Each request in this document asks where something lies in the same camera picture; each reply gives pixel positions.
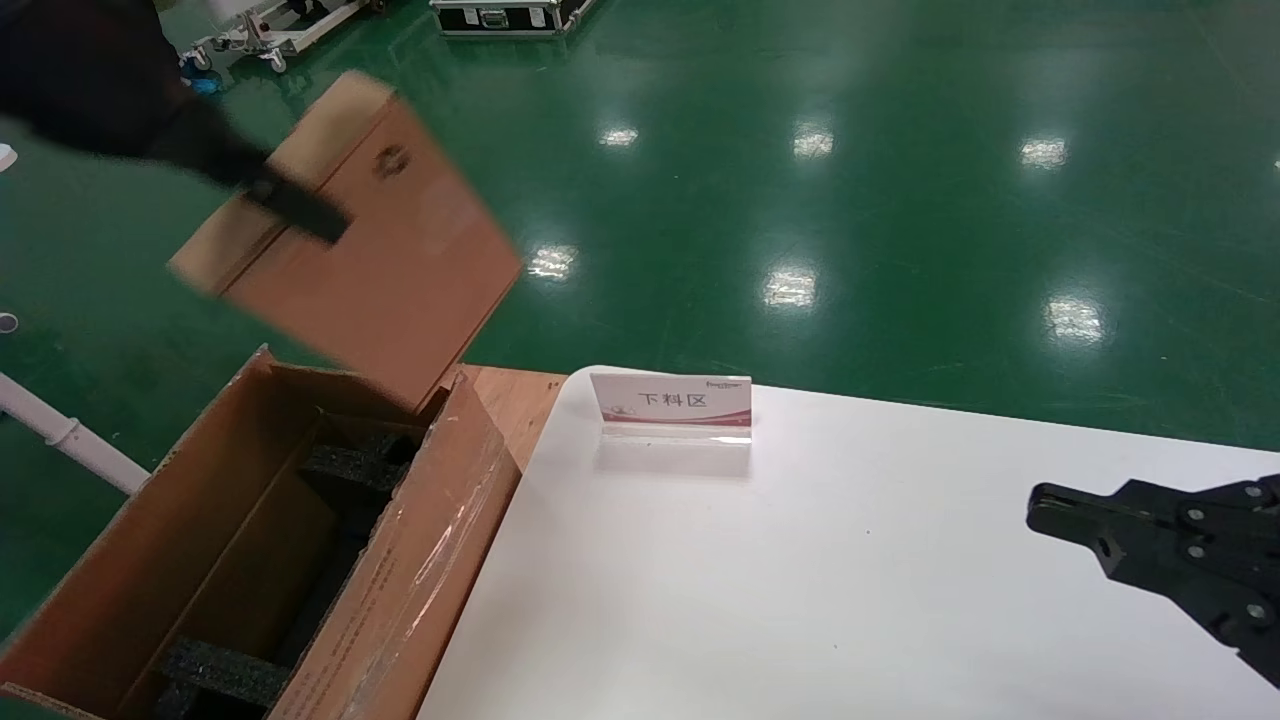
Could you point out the small cardboard box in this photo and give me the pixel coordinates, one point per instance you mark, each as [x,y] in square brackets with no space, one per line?
[400,260]

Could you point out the small white object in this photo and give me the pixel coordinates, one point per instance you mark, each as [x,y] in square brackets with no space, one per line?
[6,157]

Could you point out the white plastic pipe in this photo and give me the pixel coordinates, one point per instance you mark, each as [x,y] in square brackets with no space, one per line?
[70,435]

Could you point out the white metal wheeled cart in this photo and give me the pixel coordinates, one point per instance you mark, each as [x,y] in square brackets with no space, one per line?
[290,30]

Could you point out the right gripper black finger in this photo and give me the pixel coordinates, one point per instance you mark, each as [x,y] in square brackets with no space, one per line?
[1200,510]
[1230,590]

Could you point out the brown wooden board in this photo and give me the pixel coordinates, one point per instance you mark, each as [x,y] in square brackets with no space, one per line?
[520,410]

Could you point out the black aluminium flight case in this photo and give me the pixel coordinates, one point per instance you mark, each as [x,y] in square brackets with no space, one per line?
[500,17]

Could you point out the acrylic sign with Chinese text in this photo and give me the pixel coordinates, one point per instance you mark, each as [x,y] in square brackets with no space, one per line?
[670,400]

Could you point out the large open cardboard box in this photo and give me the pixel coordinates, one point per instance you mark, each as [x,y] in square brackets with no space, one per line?
[420,560]

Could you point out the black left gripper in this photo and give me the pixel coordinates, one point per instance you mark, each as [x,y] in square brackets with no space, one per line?
[70,70]

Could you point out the black foam block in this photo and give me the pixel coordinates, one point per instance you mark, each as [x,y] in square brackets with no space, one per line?
[225,672]
[360,465]

